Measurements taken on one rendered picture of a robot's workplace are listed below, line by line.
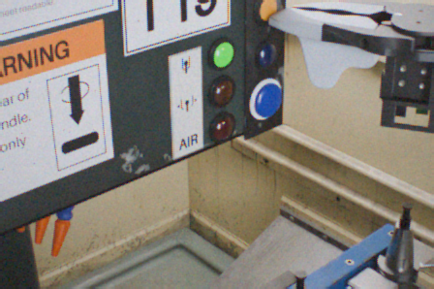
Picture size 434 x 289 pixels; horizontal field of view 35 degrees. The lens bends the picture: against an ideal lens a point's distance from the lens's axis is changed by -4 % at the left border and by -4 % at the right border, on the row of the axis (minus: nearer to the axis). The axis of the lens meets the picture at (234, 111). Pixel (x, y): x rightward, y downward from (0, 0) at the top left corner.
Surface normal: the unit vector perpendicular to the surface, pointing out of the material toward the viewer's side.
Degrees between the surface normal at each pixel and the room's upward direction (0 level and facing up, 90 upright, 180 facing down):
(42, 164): 90
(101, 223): 90
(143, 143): 90
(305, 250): 24
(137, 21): 90
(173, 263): 0
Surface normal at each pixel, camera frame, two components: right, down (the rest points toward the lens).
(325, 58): -0.36, 0.40
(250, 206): -0.74, 0.29
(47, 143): 0.67, 0.32
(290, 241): -0.30, -0.70
